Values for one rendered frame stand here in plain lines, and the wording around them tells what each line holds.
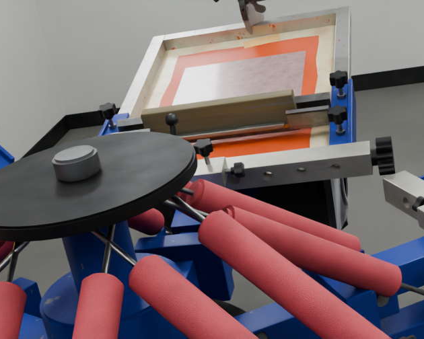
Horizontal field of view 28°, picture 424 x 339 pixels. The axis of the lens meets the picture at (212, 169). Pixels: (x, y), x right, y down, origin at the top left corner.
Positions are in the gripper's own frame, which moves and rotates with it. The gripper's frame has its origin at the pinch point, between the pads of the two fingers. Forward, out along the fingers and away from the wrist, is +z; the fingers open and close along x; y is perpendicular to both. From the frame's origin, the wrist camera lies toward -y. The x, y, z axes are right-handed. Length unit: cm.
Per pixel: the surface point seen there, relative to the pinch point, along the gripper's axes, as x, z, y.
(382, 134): 193, 159, 24
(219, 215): -141, -35, 18
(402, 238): 65, 134, 32
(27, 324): -129, -9, -22
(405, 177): -90, -3, 40
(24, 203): -144, -43, -5
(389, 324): -124, 1, 35
